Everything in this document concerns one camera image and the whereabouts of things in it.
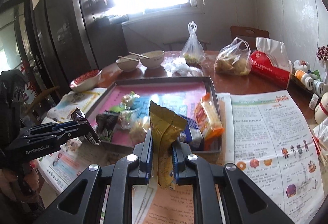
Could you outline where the brown chocolate bar wrapper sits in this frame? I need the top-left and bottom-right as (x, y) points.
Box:
(71, 107), (101, 145)

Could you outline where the blue snack packet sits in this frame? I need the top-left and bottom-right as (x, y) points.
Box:
(179, 115), (204, 150)

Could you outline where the yellow cake snack packet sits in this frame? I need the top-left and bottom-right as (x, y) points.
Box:
(149, 101), (187, 190)

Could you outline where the black green snack packet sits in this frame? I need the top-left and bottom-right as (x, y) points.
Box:
(96, 111), (120, 142)

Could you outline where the person's hand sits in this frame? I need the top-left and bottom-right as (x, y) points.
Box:
(1, 160), (44, 215)

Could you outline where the orange cracker packet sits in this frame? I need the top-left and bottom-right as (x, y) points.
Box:
(194, 93), (224, 144)

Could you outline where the clear bag rice cake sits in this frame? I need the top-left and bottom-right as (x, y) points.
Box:
(129, 116), (150, 145)

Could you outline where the clear wrapped red pastry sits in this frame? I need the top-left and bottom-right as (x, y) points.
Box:
(117, 109), (138, 130)

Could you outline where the red white patterned bowl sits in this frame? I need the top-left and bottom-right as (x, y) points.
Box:
(69, 69), (102, 93)

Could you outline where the colourful newspaper left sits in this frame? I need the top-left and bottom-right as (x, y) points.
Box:
(36, 87), (160, 224)

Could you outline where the pink and blue book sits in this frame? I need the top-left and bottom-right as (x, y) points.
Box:
(88, 83), (208, 149)

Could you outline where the grey cardboard tray box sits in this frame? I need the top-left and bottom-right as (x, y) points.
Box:
(87, 77), (224, 157)

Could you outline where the green wrapped pastry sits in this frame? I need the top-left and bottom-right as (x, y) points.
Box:
(109, 103), (130, 113)

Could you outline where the small clear wrapped bun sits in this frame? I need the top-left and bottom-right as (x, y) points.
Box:
(121, 91), (140, 108)

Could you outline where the white newspaper right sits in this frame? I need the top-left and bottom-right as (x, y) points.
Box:
(143, 89), (326, 224)

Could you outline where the crumpled empty plastic bag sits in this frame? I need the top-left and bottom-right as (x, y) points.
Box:
(161, 57), (204, 77)

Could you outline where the white bowl left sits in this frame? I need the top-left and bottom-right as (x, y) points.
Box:
(116, 55), (139, 72)

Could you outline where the wooden chopstick front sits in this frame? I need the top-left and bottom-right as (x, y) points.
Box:
(118, 56), (139, 62)

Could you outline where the wooden chopstick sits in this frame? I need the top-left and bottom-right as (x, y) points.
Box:
(129, 52), (150, 59)
(118, 56), (139, 62)

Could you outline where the dark refrigerator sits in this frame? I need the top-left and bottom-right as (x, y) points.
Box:
(32, 0), (128, 91)

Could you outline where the white bowl right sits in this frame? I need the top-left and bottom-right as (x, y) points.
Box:
(140, 51), (165, 69)

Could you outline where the tall knotted plastic bag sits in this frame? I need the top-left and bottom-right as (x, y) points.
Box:
(181, 21), (205, 66)

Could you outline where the wooden chopstick back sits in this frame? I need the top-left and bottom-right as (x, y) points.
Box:
(129, 52), (150, 59)

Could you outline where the plastic bag of buns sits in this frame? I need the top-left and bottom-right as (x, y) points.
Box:
(214, 37), (251, 76)

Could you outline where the red tissue pack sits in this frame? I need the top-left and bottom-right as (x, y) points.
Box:
(250, 37), (292, 90)

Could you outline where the wooden chair back right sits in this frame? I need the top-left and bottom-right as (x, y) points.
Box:
(230, 26), (270, 51)

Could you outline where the small white pill bottle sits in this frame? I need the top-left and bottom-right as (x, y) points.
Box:
(309, 94), (319, 110)

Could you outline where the crumpled white tissue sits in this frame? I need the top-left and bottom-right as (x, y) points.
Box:
(313, 117), (328, 152)

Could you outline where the orange cap medicine bottle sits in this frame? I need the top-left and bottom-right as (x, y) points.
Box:
(295, 70), (314, 91)

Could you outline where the white rabbit figurine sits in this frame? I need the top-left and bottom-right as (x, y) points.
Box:
(314, 92), (328, 125)

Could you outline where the white medicine bottle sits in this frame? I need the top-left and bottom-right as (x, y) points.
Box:
(313, 80), (325, 97)

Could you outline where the red white flower ornament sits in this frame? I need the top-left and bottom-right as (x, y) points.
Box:
(316, 46), (328, 62)

